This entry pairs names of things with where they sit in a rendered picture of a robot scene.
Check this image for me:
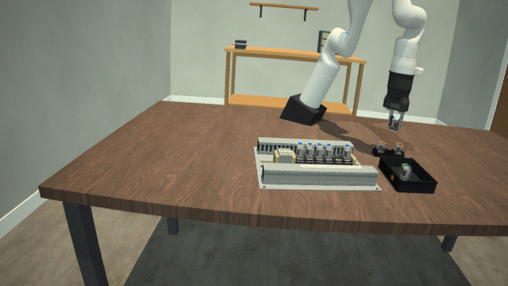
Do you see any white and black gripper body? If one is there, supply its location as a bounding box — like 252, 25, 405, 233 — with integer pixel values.
383, 55, 424, 112

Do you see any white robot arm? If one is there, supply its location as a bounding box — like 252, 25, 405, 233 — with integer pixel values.
300, 0, 427, 109

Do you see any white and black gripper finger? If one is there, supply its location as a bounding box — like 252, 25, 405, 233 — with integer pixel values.
387, 109, 394, 126
397, 112, 405, 129

